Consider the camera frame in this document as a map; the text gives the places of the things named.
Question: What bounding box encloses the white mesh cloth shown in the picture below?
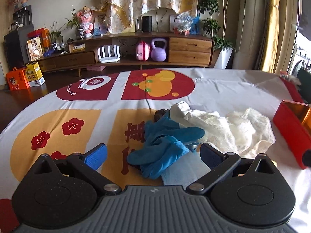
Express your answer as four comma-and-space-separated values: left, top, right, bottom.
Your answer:
184, 108, 276, 158

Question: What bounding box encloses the white fabric cloth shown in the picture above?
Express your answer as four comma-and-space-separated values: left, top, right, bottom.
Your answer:
169, 101, 194, 128

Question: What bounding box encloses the light blue face mask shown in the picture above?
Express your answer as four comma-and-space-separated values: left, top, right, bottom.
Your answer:
161, 143, 211, 189

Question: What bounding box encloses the printed white tablecloth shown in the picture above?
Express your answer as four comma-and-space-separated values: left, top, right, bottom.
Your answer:
0, 67, 311, 233

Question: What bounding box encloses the brown hair scrunchie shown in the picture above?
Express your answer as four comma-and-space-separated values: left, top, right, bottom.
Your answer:
153, 109, 170, 123

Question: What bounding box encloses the red storage box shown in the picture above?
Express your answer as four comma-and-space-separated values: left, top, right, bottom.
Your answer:
273, 100, 310, 169

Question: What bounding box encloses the white wifi router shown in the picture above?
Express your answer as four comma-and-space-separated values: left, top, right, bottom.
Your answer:
98, 45, 120, 63

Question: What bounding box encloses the yellow carton box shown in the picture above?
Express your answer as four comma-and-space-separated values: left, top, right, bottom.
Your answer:
25, 62, 45, 87

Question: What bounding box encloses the yellow curtain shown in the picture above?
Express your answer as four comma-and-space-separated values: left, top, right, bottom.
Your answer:
255, 0, 280, 74

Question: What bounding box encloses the orange gift box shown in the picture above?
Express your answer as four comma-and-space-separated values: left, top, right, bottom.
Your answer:
6, 67, 30, 91

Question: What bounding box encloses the purple kettlebell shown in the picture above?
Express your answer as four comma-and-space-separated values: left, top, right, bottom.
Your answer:
150, 38, 167, 62

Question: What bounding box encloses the snack box on cabinet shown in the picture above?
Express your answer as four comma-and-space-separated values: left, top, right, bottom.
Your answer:
27, 36, 43, 62

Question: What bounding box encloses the wooden TV cabinet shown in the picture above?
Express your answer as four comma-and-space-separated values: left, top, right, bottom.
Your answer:
37, 32, 214, 73

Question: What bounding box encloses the small potted plant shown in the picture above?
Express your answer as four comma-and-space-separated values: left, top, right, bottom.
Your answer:
65, 6, 84, 40

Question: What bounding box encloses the clear plastic bag of items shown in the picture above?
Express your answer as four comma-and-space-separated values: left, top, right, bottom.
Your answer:
173, 12, 192, 36

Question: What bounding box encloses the pink plush doll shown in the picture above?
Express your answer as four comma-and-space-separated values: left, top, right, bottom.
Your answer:
77, 6, 93, 38

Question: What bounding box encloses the black cylinder speaker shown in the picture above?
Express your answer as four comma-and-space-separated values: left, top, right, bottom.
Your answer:
141, 16, 152, 33

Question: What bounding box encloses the potted green tree white planter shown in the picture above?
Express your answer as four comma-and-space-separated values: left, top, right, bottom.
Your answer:
197, 0, 234, 70

